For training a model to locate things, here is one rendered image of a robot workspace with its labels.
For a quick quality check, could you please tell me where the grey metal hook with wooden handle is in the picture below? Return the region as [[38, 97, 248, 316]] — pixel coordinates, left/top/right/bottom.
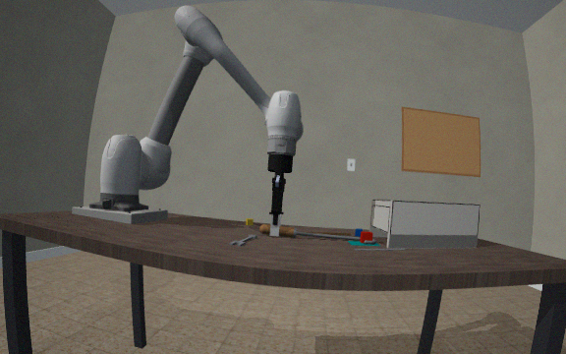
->
[[260, 224, 376, 245]]

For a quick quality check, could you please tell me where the teal square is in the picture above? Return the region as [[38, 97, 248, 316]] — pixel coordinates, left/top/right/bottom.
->
[[349, 241, 379, 246]]

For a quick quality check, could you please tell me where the grey combination wrench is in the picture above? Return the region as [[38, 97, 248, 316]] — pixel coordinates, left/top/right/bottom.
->
[[230, 235, 256, 246]]

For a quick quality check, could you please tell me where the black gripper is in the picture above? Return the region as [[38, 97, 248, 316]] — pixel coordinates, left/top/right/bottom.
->
[[268, 154, 293, 236]]

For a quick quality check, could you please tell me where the red block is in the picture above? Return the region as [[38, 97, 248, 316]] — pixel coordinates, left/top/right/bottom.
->
[[360, 232, 373, 243]]

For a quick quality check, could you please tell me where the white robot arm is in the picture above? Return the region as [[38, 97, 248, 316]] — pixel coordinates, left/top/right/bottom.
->
[[89, 6, 303, 211]]

